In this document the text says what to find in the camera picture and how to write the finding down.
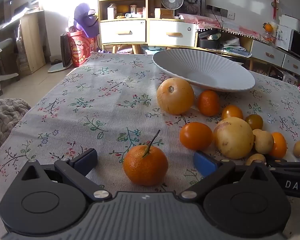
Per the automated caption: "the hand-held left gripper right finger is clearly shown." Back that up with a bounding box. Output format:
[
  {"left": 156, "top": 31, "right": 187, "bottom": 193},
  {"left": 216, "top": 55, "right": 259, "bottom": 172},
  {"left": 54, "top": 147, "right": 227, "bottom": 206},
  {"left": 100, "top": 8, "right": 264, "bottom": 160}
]
[{"left": 179, "top": 151, "right": 282, "bottom": 201}]

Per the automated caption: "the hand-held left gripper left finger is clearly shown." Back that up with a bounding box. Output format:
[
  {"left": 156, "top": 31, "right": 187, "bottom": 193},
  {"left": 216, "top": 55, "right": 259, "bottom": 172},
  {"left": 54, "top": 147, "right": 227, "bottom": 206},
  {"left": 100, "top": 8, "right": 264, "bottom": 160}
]
[{"left": 21, "top": 148, "right": 113, "bottom": 202}]

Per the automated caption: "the orange tomato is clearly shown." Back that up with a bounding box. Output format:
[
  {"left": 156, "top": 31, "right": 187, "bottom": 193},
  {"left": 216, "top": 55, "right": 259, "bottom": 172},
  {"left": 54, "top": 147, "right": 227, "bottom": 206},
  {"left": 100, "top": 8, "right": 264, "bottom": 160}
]
[
  {"left": 179, "top": 122, "right": 213, "bottom": 151},
  {"left": 269, "top": 132, "right": 287, "bottom": 159},
  {"left": 221, "top": 105, "right": 244, "bottom": 120}
]

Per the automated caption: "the golden passion fruit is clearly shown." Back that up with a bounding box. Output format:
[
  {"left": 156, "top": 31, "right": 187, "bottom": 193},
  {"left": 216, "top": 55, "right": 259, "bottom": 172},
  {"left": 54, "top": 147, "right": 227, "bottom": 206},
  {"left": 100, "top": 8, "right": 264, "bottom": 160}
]
[
  {"left": 157, "top": 78, "right": 195, "bottom": 115},
  {"left": 213, "top": 117, "right": 254, "bottom": 159}
]

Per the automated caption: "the stemless tangerine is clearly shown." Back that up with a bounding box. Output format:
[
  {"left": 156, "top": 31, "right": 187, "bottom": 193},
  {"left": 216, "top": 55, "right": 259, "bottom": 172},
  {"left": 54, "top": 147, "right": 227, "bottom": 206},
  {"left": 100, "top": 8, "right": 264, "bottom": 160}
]
[{"left": 197, "top": 90, "right": 221, "bottom": 117}]

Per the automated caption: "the tangerine with stem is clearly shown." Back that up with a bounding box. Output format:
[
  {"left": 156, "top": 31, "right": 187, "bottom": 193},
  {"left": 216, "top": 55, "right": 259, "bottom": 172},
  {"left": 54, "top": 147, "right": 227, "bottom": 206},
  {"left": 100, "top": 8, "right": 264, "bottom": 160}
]
[{"left": 123, "top": 129, "right": 169, "bottom": 186}]

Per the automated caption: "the olive yellow tomato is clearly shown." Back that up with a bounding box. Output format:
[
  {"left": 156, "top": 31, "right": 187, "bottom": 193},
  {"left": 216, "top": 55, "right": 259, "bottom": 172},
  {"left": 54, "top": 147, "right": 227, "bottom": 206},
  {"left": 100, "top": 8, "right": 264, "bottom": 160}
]
[{"left": 244, "top": 114, "right": 264, "bottom": 131}]

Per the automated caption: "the white ribbed plate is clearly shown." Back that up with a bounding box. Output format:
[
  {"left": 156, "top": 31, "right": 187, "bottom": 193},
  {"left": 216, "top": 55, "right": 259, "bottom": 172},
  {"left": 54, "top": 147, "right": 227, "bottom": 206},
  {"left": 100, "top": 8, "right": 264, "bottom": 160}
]
[{"left": 152, "top": 49, "right": 256, "bottom": 92}]

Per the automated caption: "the floral tablecloth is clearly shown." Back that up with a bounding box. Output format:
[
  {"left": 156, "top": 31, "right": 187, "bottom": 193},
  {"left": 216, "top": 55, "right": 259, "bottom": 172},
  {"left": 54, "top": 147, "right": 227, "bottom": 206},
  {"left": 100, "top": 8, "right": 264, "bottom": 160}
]
[{"left": 0, "top": 52, "right": 300, "bottom": 237}]

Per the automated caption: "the grey quilted blanket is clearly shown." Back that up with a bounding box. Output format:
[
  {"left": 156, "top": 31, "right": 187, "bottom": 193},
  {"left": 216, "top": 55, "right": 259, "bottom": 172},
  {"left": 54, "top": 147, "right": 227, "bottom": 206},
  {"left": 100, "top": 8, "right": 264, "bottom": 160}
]
[{"left": 0, "top": 99, "right": 32, "bottom": 155}]

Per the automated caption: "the wooden cabinet with small drawers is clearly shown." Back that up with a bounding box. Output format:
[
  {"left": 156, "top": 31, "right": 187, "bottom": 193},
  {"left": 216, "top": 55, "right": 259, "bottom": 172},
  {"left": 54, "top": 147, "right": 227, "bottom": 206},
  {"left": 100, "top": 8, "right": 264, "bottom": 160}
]
[{"left": 250, "top": 39, "right": 300, "bottom": 77}]

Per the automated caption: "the red patterned bucket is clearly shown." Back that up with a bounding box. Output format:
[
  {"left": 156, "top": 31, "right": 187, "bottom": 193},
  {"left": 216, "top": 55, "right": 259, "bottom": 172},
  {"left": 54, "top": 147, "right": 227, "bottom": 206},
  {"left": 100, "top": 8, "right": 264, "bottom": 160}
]
[{"left": 67, "top": 30, "right": 95, "bottom": 67}]

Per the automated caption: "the black panel heater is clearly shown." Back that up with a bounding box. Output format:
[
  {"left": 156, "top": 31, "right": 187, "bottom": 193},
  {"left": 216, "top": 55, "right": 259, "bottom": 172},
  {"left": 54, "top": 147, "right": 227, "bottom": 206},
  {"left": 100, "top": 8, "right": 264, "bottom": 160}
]
[{"left": 48, "top": 32, "right": 73, "bottom": 73}]

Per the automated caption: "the white drawing sheet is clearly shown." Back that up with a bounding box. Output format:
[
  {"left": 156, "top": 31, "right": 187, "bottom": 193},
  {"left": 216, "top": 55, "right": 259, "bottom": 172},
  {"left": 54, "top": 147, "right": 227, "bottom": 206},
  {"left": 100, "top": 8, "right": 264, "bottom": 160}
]
[{"left": 275, "top": 25, "right": 293, "bottom": 51}]

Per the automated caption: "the black round case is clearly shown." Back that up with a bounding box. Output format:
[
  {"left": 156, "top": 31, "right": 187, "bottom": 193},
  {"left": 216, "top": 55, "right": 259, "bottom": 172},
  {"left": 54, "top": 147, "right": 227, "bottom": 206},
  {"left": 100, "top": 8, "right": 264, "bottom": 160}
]
[{"left": 198, "top": 29, "right": 224, "bottom": 49}]

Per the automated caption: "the stack of folded cloths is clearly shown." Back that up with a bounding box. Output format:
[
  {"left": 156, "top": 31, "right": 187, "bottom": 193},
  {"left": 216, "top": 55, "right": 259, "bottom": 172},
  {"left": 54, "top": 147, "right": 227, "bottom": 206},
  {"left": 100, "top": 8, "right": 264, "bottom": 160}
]
[{"left": 222, "top": 36, "right": 252, "bottom": 57}]

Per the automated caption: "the blue lid storage bin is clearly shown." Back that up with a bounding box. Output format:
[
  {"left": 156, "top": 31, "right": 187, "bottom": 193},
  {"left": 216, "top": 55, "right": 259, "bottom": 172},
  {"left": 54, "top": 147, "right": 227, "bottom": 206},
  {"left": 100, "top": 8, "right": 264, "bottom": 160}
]
[{"left": 141, "top": 45, "right": 170, "bottom": 55}]

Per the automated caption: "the wooden desk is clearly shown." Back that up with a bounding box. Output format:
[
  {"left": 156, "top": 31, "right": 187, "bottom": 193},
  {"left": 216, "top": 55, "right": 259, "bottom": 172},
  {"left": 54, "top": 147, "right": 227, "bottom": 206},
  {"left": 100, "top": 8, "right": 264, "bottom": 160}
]
[{"left": 0, "top": 0, "right": 47, "bottom": 75}]

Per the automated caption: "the white box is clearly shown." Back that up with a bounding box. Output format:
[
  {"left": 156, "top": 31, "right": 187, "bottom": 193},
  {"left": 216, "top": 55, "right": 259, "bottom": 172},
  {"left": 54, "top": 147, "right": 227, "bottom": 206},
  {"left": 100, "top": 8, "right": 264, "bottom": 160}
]
[{"left": 279, "top": 14, "right": 300, "bottom": 34}]

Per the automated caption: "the low wooden cabinet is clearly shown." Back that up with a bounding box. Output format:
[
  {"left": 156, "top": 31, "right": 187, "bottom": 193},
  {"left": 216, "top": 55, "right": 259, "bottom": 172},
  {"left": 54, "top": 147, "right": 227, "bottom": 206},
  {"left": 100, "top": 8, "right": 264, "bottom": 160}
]
[{"left": 147, "top": 19, "right": 253, "bottom": 64}]

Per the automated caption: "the tall wooden shelf cabinet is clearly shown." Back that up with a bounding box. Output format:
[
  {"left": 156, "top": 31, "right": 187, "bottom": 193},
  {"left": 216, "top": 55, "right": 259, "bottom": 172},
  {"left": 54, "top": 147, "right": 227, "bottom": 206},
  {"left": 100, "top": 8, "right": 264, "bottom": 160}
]
[{"left": 97, "top": 0, "right": 148, "bottom": 54}]

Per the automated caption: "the white office chair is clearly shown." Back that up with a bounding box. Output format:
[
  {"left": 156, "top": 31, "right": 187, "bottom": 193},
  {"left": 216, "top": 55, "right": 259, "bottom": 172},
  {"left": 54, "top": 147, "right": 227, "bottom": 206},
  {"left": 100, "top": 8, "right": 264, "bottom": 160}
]
[{"left": 0, "top": 21, "right": 20, "bottom": 96}]

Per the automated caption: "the pink cloth with pompoms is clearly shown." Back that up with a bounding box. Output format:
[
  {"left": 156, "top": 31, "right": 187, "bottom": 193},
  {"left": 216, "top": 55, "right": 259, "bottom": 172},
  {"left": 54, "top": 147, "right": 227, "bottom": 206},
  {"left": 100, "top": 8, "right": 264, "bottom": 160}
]
[{"left": 180, "top": 14, "right": 268, "bottom": 43}]

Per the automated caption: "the purple plush toy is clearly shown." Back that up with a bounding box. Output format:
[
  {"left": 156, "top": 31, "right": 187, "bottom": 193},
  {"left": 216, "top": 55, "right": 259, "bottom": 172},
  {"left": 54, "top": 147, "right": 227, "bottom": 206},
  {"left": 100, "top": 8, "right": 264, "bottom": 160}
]
[{"left": 74, "top": 3, "right": 100, "bottom": 38}]

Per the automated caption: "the white carton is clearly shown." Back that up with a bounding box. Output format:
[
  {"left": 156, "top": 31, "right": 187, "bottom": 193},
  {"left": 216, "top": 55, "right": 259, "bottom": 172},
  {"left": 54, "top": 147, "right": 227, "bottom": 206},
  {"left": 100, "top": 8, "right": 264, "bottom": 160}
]
[{"left": 107, "top": 4, "right": 117, "bottom": 20}]

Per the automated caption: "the white desk fan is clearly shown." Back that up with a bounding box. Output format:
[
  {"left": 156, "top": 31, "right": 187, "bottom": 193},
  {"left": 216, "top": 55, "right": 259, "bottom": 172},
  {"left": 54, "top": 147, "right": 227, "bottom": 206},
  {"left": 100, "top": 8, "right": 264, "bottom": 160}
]
[{"left": 161, "top": 0, "right": 184, "bottom": 18}]

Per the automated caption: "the black cable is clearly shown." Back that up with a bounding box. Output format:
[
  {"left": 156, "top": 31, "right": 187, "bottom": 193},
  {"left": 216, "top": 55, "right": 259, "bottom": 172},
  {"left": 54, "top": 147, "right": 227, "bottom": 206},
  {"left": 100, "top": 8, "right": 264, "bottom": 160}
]
[{"left": 211, "top": 10, "right": 225, "bottom": 53}]

